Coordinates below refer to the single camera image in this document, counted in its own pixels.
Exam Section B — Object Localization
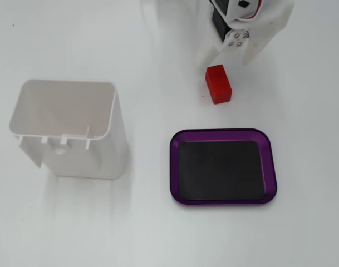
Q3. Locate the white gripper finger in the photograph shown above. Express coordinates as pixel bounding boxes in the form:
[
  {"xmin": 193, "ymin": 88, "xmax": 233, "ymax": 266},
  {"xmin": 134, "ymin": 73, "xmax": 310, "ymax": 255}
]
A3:
[
  {"xmin": 242, "ymin": 41, "xmax": 261, "ymax": 66},
  {"xmin": 195, "ymin": 31, "xmax": 250, "ymax": 73}
]

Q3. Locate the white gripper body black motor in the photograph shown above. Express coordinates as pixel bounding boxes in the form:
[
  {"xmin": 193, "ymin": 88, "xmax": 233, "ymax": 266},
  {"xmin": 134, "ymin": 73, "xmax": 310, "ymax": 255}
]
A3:
[{"xmin": 212, "ymin": 0, "xmax": 294, "ymax": 53}]

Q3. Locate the red studded cube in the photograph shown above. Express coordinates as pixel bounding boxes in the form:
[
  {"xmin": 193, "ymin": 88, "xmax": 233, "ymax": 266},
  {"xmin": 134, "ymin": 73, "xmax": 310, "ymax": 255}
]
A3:
[{"xmin": 204, "ymin": 64, "xmax": 233, "ymax": 105}]

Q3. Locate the white plastic box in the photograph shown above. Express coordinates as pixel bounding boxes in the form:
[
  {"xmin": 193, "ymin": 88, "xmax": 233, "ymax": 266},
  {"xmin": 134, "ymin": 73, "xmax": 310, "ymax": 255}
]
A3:
[{"xmin": 9, "ymin": 79, "xmax": 129, "ymax": 181}]

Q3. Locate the purple metal tray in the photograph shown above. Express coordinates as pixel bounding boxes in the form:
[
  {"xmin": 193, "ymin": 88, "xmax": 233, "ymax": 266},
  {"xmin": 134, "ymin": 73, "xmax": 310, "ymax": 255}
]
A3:
[{"xmin": 169, "ymin": 127, "xmax": 278, "ymax": 208}]

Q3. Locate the black tray liner mat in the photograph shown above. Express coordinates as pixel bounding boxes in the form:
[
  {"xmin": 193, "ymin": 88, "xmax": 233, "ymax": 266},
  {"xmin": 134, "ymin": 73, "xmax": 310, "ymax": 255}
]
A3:
[{"xmin": 177, "ymin": 140, "xmax": 266, "ymax": 201}]

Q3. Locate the white red black servo wire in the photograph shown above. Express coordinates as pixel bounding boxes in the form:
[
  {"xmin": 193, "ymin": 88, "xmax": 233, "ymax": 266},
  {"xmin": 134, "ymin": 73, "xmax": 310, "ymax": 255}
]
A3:
[{"xmin": 235, "ymin": 0, "xmax": 264, "ymax": 22}]

